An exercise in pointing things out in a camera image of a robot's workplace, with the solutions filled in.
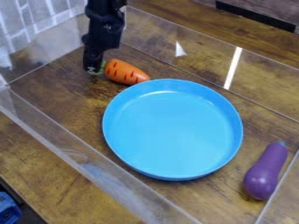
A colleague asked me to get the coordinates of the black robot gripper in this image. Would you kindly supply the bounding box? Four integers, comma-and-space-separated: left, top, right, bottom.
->
81, 8, 126, 74

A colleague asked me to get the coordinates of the blue round plastic tray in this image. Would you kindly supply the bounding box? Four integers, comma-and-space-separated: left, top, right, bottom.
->
102, 79, 243, 181

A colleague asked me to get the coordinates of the orange toy carrot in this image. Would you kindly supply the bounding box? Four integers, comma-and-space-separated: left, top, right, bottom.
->
97, 59, 151, 85

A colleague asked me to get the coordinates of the blue object at corner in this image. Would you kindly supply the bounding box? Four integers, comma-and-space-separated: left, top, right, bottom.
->
0, 192, 21, 224

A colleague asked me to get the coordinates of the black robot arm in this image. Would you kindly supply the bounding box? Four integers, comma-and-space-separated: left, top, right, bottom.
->
81, 0, 127, 74

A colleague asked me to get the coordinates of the purple toy eggplant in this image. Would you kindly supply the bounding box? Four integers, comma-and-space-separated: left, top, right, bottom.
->
243, 141, 288, 200

